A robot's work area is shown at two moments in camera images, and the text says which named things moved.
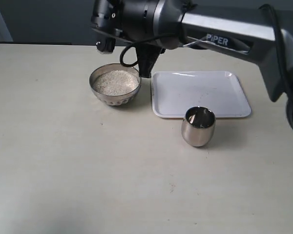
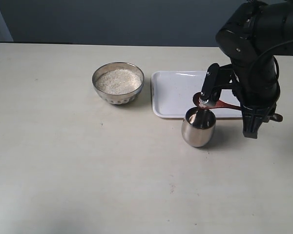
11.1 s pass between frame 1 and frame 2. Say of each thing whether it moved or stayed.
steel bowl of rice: stayed
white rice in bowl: stayed
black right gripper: moved
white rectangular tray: stayed
